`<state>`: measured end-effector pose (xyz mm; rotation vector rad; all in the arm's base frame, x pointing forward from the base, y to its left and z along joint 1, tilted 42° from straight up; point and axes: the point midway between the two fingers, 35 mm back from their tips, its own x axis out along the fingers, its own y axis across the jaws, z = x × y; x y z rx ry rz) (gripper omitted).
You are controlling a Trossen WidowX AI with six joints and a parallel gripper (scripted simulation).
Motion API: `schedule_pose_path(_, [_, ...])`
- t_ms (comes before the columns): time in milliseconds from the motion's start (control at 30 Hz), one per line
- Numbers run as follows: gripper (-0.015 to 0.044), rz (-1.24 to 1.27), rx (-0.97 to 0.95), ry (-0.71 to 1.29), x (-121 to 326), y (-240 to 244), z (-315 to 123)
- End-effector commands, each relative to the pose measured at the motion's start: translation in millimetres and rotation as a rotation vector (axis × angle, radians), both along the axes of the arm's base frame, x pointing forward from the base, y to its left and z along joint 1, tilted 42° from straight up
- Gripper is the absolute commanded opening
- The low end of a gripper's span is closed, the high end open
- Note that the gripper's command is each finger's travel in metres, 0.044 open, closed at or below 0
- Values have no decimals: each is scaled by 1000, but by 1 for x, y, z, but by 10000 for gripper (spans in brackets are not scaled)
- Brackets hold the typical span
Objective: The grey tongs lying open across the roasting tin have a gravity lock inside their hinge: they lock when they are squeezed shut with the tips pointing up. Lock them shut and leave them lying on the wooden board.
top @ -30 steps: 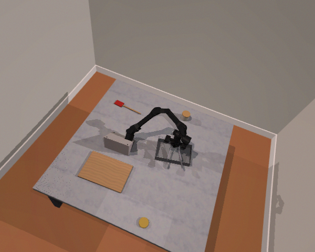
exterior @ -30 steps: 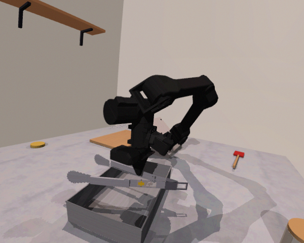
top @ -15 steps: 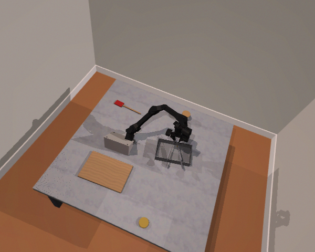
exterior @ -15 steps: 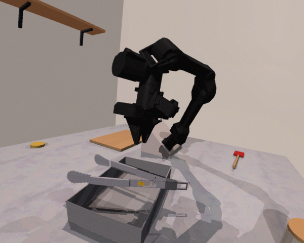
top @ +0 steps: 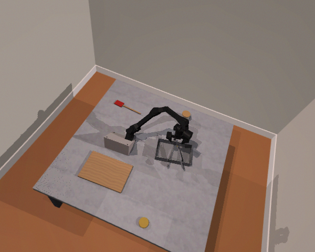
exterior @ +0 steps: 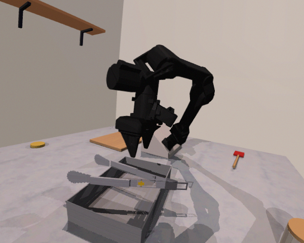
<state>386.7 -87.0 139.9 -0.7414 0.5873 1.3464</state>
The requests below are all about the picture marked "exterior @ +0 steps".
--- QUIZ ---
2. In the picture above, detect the wooden board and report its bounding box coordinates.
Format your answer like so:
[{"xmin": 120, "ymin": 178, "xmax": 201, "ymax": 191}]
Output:
[{"xmin": 90, "ymin": 132, "xmax": 127, "ymax": 151}]

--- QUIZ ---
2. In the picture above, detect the red mallet with wooden handle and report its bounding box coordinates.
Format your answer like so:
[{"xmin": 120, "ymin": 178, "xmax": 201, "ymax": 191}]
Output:
[{"xmin": 233, "ymin": 151, "xmax": 244, "ymax": 168}]

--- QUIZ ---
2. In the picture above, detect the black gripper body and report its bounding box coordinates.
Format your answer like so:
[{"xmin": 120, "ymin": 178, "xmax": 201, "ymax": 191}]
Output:
[{"xmin": 116, "ymin": 93, "xmax": 163, "ymax": 133}]

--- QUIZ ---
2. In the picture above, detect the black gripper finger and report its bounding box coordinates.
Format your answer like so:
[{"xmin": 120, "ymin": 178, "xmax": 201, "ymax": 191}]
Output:
[
  {"xmin": 119, "ymin": 130, "xmax": 146, "ymax": 158},
  {"xmin": 142, "ymin": 125, "xmax": 161, "ymax": 149}
]

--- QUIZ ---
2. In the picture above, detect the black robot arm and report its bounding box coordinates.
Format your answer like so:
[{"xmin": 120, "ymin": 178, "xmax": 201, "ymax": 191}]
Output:
[{"xmin": 106, "ymin": 45, "xmax": 215, "ymax": 151}]

